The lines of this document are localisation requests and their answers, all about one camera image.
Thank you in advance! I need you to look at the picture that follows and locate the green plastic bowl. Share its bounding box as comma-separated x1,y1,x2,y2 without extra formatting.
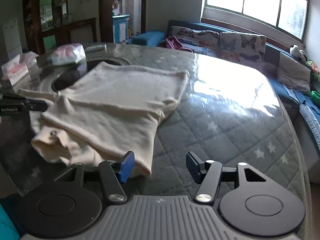
311,90,320,107

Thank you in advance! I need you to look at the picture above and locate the large butterfly pillow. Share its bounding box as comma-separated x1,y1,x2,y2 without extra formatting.
220,32,266,71

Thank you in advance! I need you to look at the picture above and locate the pink tissue box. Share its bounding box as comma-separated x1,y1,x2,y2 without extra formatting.
1,51,39,87

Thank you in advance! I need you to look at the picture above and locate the black induction cooktop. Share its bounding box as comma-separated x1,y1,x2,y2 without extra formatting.
51,57,131,92

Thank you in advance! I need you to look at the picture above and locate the grey cushion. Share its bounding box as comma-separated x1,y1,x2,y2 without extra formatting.
277,53,311,95

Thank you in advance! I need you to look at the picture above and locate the blue corner sofa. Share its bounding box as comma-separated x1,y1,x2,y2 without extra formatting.
128,20,319,148

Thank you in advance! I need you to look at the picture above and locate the blue sofa cover cloth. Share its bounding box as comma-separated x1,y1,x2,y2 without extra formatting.
282,84,320,156

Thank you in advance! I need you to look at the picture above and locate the pink white tissue pack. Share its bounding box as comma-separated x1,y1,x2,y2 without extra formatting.
50,43,86,66

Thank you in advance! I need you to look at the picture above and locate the cream white garment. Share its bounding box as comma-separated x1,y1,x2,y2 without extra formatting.
18,62,189,177

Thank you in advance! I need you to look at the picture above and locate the dark wooden display cabinet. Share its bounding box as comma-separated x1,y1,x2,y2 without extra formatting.
22,0,98,55

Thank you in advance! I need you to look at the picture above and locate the magenta cloth on sofa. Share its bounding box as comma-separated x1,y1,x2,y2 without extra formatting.
164,36,194,53

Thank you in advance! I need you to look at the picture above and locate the blue white cabinet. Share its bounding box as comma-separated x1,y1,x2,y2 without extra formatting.
112,14,130,43

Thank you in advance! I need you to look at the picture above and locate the pink green plush toy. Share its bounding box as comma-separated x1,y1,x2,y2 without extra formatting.
306,60,319,75

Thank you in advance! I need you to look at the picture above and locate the panda plush toy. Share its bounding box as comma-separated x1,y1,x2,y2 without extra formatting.
290,44,307,62

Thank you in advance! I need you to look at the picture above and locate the grey remote control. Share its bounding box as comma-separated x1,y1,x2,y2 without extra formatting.
85,43,107,53

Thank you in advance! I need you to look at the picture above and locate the window with green frame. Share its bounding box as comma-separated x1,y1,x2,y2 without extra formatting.
205,0,309,41

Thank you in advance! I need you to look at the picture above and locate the small butterfly pillow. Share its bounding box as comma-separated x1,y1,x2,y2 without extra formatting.
170,25,219,57

